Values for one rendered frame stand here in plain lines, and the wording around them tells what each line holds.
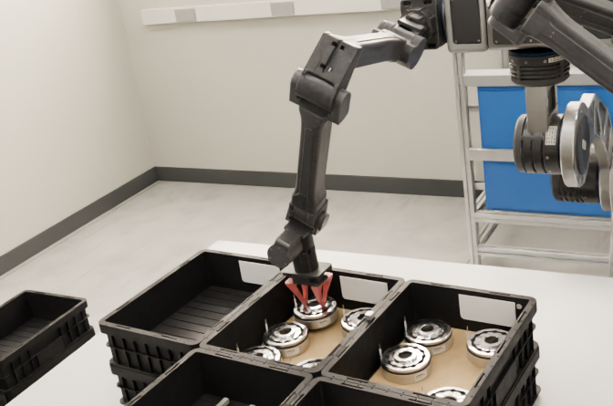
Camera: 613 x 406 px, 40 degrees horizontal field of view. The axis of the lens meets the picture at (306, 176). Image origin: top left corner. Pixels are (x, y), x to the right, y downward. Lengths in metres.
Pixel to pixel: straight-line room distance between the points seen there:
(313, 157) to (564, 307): 0.87
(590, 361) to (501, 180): 1.76
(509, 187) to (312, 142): 2.14
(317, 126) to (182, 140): 4.01
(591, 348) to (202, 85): 3.70
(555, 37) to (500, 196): 2.34
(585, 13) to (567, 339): 0.84
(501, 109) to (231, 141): 2.25
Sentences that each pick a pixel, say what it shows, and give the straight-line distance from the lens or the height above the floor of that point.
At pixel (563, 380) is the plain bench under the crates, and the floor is 0.70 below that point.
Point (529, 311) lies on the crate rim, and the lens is 1.76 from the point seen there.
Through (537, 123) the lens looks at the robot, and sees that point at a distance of 2.00.
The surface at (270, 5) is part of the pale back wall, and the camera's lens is 4.85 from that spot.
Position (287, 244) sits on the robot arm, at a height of 1.08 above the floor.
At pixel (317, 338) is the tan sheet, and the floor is 0.83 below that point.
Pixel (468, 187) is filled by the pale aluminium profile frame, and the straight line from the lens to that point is 3.74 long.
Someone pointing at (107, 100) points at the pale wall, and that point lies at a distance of 5.44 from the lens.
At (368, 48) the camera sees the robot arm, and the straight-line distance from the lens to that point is 1.63.
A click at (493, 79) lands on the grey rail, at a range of 3.53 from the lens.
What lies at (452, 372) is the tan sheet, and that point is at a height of 0.83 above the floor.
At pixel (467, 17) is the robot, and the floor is 1.46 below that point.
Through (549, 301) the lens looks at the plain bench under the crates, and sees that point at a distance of 2.26.
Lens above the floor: 1.81
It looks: 20 degrees down
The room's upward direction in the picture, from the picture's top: 9 degrees counter-clockwise
